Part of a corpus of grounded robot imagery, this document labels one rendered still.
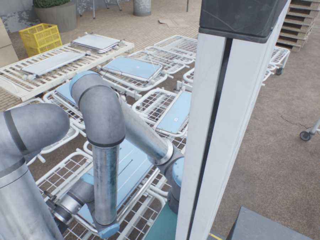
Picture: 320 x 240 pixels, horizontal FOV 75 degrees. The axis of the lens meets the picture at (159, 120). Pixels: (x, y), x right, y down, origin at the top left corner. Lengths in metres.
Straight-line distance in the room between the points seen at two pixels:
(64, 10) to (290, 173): 6.02
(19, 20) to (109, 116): 6.99
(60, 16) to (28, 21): 1.34
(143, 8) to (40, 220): 7.47
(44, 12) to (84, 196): 5.93
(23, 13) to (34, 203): 7.09
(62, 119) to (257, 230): 0.92
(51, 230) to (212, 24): 0.62
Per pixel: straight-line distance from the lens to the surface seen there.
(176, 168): 1.02
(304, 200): 2.46
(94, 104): 0.60
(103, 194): 0.81
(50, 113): 0.59
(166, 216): 1.19
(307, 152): 2.94
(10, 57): 4.82
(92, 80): 0.68
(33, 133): 0.56
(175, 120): 1.99
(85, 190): 0.98
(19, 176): 0.60
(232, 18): 0.20
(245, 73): 0.21
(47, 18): 6.65
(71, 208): 0.97
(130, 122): 0.80
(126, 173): 1.55
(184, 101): 2.25
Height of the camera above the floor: 1.80
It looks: 40 degrees down
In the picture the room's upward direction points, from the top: straight up
